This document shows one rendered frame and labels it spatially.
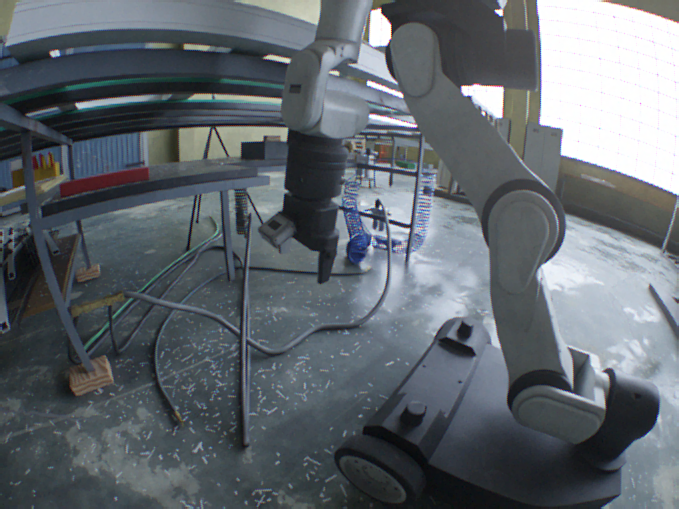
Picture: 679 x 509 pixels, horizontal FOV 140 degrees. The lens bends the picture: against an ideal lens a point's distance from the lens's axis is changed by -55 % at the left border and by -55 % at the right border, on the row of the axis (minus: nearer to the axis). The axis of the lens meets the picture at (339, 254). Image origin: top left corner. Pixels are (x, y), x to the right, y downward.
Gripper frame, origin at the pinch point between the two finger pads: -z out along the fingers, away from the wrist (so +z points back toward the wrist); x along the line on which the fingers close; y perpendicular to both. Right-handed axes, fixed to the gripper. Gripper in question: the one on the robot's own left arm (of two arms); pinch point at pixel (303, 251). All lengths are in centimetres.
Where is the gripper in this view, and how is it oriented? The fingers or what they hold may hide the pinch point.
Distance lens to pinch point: 47.2
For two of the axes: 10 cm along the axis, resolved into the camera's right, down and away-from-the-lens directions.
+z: 1.7, -8.6, -4.8
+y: -6.9, 2.5, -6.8
